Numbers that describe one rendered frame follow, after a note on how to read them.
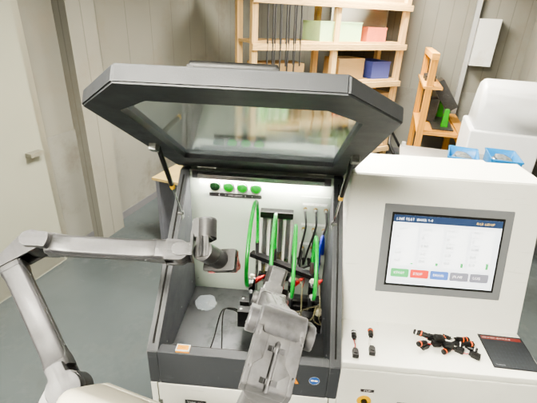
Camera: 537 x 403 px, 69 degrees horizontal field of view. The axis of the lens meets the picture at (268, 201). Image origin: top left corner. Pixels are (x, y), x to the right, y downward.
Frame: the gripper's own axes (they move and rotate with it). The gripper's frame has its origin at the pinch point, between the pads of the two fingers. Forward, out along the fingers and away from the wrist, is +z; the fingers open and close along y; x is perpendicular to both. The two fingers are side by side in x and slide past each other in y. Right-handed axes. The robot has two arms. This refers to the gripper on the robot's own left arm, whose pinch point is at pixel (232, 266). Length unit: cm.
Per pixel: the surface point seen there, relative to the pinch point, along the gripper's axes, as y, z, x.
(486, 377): -75, 52, 28
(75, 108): 203, 90, -162
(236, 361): 8.0, 27.4, 27.9
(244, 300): 13.1, 42.2, 4.1
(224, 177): 18, 21, -44
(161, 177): 153, 155, -122
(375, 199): -43, 27, -31
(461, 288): -71, 55, -3
